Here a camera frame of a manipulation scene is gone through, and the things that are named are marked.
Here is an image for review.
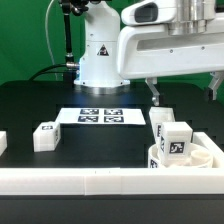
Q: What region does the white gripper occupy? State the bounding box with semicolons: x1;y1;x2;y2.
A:
117;0;224;106

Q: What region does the white round stool seat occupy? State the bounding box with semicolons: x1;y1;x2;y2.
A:
148;143;214;168

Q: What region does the white marker sheet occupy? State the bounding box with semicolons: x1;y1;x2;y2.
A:
56;108;146;125

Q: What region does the black cable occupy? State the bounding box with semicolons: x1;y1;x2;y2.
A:
29;63;78;82

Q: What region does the white cable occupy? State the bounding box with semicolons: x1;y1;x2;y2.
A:
44;0;60;81

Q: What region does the white U-shaped obstacle wall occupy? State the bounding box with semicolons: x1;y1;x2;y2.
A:
0;132;224;195

